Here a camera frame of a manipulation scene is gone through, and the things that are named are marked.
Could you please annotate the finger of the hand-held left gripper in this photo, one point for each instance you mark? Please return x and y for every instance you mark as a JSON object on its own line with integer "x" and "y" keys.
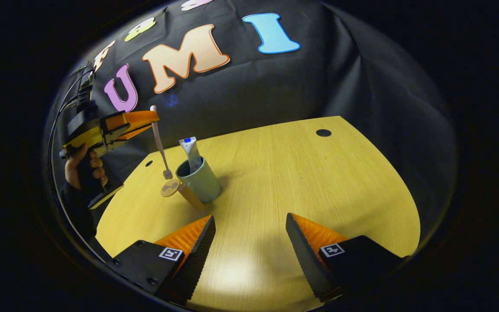
{"x": 134, "y": 131}
{"x": 137, "y": 117}

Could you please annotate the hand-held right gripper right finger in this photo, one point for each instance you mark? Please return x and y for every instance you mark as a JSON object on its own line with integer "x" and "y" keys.
{"x": 306, "y": 255}

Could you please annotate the round cork coaster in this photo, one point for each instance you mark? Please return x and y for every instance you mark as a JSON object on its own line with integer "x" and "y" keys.
{"x": 170, "y": 188}

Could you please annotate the pale pink toothbrush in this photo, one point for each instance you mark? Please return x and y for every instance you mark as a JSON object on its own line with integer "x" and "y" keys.
{"x": 158, "y": 138}

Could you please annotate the white toothpaste tube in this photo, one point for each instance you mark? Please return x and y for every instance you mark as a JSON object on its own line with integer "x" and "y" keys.
{"x": 191, "y": 151}

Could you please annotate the wooden desktop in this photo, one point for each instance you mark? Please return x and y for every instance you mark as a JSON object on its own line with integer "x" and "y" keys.
{"x": 297, "y": 173}

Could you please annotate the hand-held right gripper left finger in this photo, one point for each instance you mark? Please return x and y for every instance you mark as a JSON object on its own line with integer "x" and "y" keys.
{"x": 197, "y": 255}

